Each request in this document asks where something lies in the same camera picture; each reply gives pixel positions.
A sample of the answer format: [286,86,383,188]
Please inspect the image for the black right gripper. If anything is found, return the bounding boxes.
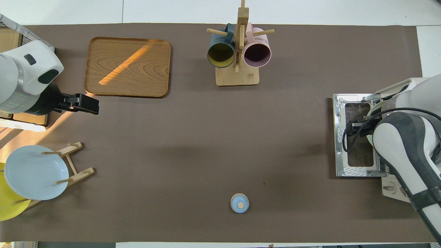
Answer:
[351,115,381,138]

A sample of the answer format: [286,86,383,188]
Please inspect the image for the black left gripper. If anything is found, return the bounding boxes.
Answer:
[26,84,100,116]

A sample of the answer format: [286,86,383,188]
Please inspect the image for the glass oven door with handle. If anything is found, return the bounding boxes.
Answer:
[332,93,388,177]

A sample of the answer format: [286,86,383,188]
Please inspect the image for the brown wooden tray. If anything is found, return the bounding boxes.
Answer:
[84,37,172,99]

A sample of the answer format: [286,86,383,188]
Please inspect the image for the wooden plate rack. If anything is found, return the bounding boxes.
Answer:
[14,142,95,209]

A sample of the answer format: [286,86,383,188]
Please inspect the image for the light blue plate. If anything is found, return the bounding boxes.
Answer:
[4,145,69,201]

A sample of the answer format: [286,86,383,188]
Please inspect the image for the brown table mat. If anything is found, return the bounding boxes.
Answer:
[0,23,436,243]

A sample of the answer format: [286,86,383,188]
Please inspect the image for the pink mug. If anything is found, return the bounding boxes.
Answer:
[243,22,272,68]

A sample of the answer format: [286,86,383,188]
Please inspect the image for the yellow plate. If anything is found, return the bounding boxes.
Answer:
[0,163,31,221]

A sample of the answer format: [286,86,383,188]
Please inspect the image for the wooden mug rack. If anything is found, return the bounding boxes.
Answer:
[207,0,275,86]

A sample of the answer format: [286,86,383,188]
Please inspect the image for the dark teal mug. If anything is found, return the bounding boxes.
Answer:
[207,23,236,69]

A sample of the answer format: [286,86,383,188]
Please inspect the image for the small blue bell wooden knob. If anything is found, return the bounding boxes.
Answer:
[230,193,250,214]

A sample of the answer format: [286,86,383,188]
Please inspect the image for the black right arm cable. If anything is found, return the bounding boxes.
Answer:
[342,107,441,153]

